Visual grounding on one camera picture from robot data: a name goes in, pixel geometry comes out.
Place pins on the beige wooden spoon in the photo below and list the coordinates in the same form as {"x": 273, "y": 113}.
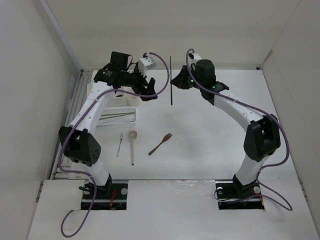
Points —
{"x": 132, "y": 136}

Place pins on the white perforated basket tray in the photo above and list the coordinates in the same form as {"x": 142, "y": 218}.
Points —
{"x": 124, "y": 122}

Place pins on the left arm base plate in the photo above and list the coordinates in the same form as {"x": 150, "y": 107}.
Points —
{"x": 110, "y": 200}

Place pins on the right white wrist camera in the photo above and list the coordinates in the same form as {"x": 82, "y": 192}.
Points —
{"x": 194, "y": 57}

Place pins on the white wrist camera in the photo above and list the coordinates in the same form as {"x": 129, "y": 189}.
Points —
{"x": 194, "y": 57}
{"x": 145, "y": 64}

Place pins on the white round cup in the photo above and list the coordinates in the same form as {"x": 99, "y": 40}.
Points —
{"x": 133, "y": 101}

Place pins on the white rectangular box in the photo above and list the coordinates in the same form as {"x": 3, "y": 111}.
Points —
{"x": 115, "y": 102}

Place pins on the brown wooden fork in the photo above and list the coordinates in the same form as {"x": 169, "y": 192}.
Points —
{"x": 165, "y": 138}

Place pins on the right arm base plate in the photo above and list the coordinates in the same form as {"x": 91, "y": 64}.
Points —
{"x": 228, "y": 197}

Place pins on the black chopstick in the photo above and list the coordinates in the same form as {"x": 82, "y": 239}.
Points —
{"x": 171, "y": 86}

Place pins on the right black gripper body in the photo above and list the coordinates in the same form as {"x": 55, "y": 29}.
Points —
{"x": 186, "y": 80}

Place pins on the small silver fork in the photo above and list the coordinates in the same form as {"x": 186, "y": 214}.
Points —
{"x": 119, "y": 146}

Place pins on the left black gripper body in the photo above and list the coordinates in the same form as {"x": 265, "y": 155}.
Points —
{"x": 136, "y": 81}

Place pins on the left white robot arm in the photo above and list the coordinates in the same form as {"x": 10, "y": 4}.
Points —
{"x": 77, "y": 139}

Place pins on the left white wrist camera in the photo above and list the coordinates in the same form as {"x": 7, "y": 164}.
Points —
{"x": 145, "y": 64}

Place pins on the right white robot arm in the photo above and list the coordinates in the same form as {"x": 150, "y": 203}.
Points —
{"x": 262, "y": 136}

